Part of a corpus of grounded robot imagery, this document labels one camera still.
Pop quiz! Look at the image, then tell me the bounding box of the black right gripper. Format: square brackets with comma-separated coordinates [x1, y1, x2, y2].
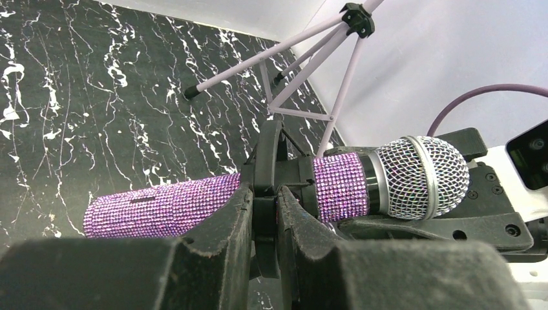
[325, 128, 547, 263]

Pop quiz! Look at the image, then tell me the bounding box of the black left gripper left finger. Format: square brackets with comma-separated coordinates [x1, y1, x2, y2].
[1, 185, 253, 309]

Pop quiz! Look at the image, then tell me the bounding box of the black tripod microphone stand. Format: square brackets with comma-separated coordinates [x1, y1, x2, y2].
[240, 120, 319, 278]

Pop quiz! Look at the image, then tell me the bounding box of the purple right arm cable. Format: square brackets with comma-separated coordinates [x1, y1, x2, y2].
[427, 83, 548, 138]

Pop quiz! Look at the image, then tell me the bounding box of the silver mesh studio microphone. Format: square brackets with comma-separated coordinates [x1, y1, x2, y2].
[82, 136, 470, 239]

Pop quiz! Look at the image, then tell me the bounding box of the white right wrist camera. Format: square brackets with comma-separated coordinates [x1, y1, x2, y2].
[469, 120, 547, 222]

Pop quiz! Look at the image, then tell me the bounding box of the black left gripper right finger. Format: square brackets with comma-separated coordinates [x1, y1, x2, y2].
[277, 187, 529, 309]

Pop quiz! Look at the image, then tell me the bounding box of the lilac music stand tripod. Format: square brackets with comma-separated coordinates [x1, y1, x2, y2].
[184, 0, 383, 158]

